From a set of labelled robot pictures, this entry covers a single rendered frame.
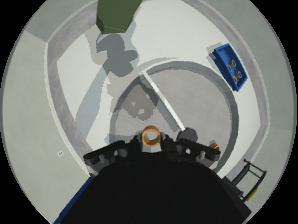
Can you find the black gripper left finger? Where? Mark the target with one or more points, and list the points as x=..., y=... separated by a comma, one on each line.
x=104, y=156

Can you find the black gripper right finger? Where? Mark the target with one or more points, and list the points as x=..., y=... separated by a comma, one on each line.
x=198, y=152

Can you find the grey round turntable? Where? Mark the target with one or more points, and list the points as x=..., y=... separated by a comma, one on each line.
x=201, y=98

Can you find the blue plastic crate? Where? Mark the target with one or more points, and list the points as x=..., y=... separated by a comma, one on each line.
x=220, y=56

